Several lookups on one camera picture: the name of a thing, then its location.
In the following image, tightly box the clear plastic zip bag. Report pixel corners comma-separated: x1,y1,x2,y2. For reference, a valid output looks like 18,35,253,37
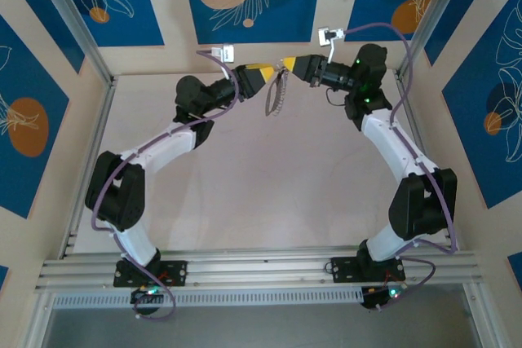
263,66,290,117

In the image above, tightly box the left control board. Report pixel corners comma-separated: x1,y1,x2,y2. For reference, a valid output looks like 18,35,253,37
130,284,165,316

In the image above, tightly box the control board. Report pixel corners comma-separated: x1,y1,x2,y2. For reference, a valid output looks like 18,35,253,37
130,284,165,316
361,284,405,311

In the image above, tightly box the right control board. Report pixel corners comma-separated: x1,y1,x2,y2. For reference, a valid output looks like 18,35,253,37
361,284,405,311

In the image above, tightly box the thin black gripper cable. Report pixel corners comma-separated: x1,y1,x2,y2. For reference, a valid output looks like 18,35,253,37
325,86,348,108

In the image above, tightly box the aluminium frame post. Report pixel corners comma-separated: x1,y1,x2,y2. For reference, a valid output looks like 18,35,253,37
396,0,468,80
29,0,117,87

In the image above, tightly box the aluminium table side rail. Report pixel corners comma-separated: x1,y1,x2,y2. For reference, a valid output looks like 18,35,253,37
60,77,118,259
394,73,458,250

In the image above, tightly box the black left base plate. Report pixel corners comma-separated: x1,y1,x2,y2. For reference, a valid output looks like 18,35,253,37
113,260,188,288

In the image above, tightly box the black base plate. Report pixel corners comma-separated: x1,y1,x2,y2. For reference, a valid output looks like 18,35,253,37
113,260,188,288
330,256,407,284

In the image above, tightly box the aluminium cross rail beam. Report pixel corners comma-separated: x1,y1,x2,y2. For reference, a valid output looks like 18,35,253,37
34,244,489,293

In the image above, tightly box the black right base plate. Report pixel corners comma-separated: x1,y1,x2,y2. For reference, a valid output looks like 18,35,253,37
330,256,407,284

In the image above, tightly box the white slotted cable duct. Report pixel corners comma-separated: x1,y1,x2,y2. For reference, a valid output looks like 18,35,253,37
51,286,364,309

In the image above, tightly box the aluminium frame leg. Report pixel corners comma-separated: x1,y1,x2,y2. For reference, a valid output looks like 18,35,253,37
20,291,55,348
462,282,502,348

